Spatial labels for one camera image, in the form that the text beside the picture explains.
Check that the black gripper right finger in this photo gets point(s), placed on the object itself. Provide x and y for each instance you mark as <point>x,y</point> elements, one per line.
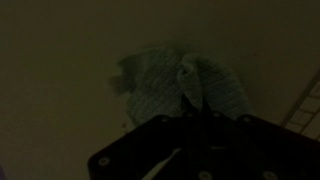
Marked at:
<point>249,148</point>

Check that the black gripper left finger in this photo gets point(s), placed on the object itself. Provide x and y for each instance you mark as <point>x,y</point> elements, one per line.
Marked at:
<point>134,155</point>

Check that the light blue cloth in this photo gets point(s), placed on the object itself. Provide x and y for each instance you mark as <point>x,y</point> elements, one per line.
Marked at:
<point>157,79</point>

